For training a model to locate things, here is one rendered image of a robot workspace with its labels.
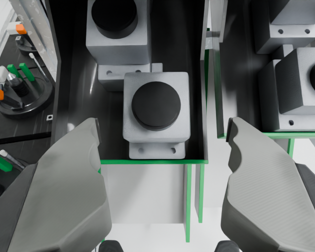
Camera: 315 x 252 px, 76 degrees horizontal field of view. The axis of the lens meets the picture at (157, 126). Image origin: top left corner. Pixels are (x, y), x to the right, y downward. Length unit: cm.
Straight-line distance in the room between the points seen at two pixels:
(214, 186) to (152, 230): 20
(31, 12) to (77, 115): 9
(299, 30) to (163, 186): 26
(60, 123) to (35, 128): 36
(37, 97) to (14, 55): 25
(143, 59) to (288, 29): 14
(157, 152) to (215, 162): 21
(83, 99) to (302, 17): 21
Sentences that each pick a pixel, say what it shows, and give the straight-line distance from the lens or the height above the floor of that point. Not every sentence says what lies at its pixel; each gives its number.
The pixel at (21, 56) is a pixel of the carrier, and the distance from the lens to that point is 79.
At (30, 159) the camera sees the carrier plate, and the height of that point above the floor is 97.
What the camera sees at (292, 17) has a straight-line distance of 23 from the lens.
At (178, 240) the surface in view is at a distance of 50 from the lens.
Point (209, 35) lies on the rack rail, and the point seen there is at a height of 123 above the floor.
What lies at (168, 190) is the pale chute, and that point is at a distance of 34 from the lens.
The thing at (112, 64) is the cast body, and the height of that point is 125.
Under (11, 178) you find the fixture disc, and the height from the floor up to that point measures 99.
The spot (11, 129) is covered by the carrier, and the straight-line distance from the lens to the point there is 58.
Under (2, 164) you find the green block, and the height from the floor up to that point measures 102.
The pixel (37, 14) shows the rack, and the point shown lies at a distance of 22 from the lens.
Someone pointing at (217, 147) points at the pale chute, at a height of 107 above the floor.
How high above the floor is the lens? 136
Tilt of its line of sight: 55 degrees down
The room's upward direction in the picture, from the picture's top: 1 degrees counter-clockwise
